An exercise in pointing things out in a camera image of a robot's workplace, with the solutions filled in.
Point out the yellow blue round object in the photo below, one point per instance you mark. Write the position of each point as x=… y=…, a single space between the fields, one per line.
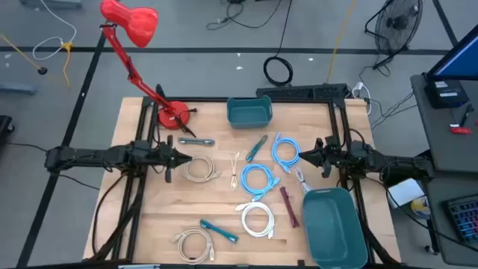
x=420 y=207

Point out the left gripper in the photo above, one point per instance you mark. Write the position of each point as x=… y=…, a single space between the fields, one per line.
x=162 y=157

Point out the black pen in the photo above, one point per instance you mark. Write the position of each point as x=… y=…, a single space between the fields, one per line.
x=466 y=116

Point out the small red object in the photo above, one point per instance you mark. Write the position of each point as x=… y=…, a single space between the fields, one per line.
x=461 y=130

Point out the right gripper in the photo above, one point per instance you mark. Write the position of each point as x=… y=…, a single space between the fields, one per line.
x=330 y=157

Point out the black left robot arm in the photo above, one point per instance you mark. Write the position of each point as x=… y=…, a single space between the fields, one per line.
x=93 y=157

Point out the black perforated bar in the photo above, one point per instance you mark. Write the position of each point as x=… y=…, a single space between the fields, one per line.
x=298 y=91

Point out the large teal bin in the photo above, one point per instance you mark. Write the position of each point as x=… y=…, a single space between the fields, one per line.
x=332 y=231

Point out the computer monitor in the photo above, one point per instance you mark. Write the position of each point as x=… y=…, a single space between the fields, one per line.
x=459 y=60

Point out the black box device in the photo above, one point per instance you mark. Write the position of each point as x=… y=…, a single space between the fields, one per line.
x=446 y=91

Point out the black aluminium table frame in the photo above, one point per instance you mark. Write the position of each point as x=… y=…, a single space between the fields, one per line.
x=331 y=112

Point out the silver bracket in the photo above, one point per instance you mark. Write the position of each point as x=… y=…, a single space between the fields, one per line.
x=138 y=266

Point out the white paper sheet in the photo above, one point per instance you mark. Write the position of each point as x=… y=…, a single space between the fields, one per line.
x=405 y=192

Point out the keyboard with colourful keys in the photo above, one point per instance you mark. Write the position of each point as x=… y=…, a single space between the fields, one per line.
x=465 y=216

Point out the red desk lamp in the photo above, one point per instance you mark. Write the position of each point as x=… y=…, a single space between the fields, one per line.
x=130 y=22

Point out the small teal bin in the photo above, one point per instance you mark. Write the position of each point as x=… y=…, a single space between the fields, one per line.
x=249 y=114

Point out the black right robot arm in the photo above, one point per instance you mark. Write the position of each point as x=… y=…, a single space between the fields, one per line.
x=392 y=164

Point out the black floor puck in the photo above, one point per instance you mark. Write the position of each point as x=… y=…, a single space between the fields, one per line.
x=42 y=70

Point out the grey desk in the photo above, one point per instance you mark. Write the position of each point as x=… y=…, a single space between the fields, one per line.
x=437 y=187
x=440 y=142

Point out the black floor fan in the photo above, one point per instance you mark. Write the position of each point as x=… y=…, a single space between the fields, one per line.
x=397 y=22

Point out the grey furniture foot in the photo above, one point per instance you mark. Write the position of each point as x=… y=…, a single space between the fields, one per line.
x=16 y=89

